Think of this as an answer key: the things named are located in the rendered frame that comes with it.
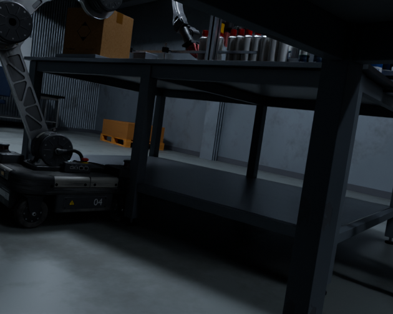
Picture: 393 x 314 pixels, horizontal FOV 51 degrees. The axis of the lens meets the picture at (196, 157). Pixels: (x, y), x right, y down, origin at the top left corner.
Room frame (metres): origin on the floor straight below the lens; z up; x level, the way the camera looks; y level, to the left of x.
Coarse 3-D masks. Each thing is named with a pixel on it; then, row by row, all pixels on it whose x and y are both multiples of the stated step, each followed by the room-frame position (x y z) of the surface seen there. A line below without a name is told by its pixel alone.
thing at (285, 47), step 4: (280, 44) 2.08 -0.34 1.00; (284, 44) 2.07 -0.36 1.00; (280, 48) 2.08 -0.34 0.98; (284, 48) 2.07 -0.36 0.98; (288, 48) 2.08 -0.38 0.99; (280, 52) 2.07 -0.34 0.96; (284, 52) 2.07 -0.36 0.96; (280, 56) 2.07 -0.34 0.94; (284, 56) 2.07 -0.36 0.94; (276, 60) 2.09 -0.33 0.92; (280, 60) 2.07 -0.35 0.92; (284, 60) 2.07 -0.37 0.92
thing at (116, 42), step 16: (80, 16) 2.38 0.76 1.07; (112, 16) 2.34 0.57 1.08; (80, 32) 2.38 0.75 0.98; (96, 32) 2.31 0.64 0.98; (112, 32) 2.36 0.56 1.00; (128, 32) 2.47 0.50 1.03; (64, 48) 2.44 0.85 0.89; (80, 48) 2.37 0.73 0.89; (96, 48) 2.31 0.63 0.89; (112, 48) 2.37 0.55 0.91; (128, 48) 2.48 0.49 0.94
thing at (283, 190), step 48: (144, 96) 2.03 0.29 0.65; (192, 96) 3.38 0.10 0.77; (240, 96) 2.73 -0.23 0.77; (384, 96) 1.78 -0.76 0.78; (144, 144) 2.04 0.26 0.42; (144, 192) 2.00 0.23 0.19; (192, 192) 1.99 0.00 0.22; (240, 192) 2.20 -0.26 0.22; (288, 192) 2.46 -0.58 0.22; (336, 240) 1.47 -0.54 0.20
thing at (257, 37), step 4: (256, 32) 2.17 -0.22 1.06; (256, 36) 2.16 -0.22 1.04; (260, 36) 2.17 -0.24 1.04; (256, 40) 2.16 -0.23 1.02; (260, 40) 2.16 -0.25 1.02; (252, 44) 2.18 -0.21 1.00; (256, 44) 2.16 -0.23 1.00; (260, 44) 2.17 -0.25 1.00; (252, 48) 2.17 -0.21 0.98; (256, 48) 2.16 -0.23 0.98; (252, 56) 2.17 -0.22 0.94; (256, 56) 2.16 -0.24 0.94; (252, 60) 2.16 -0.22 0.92; (256, 60) 2.16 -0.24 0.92
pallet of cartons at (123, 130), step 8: (104, 120) 7.78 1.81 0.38; (112, 120) 7.48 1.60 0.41; (104, 128) 7.74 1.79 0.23; (112, 128) 7.45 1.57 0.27; (120, 128) 7.17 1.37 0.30; (128, 128) 6.98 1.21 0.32; (104, 136) 7.79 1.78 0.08; (112, 136) 7.39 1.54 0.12; (120, 136) 7.14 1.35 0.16; (128, 136) 6.99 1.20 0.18; (120, 144) 7.24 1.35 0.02; (128, 144) 6.97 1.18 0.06; (160, 144) 7.34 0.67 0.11
